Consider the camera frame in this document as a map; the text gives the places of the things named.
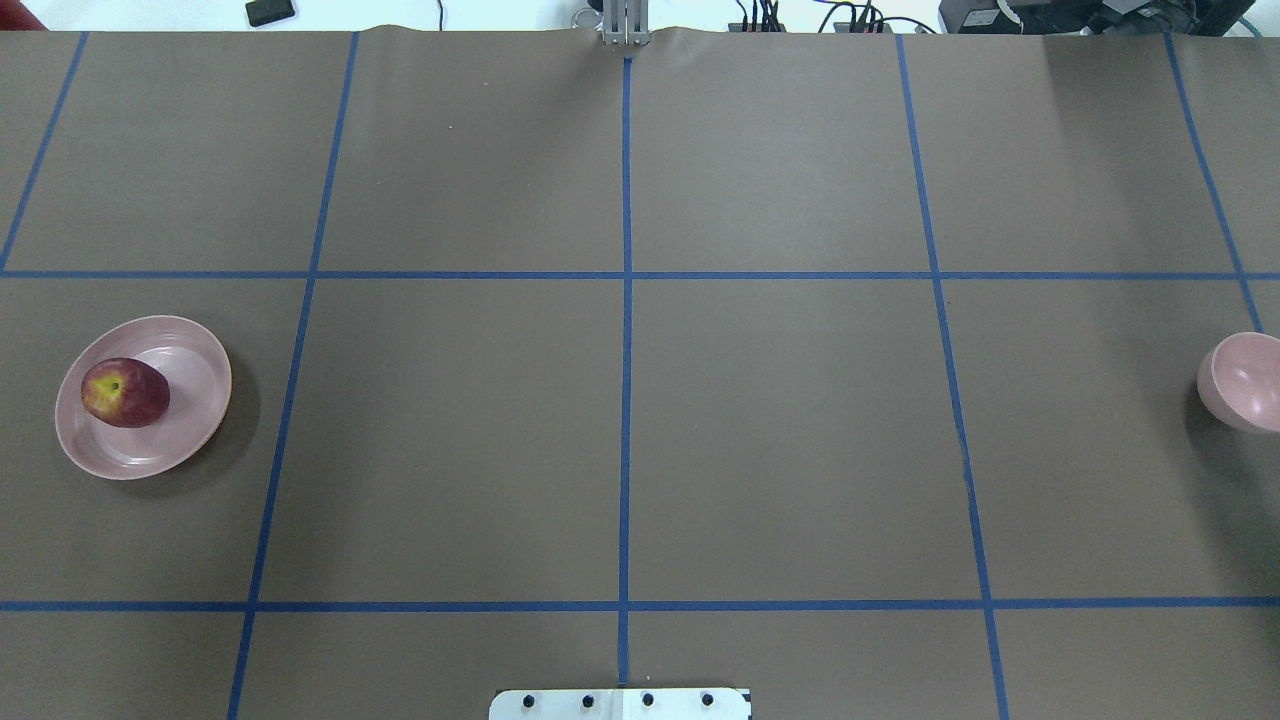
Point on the aluminium frame post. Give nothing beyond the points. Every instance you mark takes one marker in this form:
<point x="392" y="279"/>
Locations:
<point x="624" y="22"/>

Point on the red apple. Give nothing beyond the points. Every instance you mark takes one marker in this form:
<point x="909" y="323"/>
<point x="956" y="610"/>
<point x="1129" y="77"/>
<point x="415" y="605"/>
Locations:
<point x="125" y="393"/>

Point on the pink bowl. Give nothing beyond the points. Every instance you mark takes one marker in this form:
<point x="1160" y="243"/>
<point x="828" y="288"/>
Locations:
<point x="1238" y="382"/>

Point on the pink plate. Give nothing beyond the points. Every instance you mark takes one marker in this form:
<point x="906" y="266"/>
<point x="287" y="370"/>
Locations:
<point x="198" y="370"/>

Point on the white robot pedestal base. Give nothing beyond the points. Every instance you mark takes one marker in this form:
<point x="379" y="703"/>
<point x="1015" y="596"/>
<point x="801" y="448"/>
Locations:
<point x="623" y="703"/>

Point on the small black device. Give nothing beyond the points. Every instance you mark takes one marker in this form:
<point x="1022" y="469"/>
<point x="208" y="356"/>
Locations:
<point x="260" y="13"/>

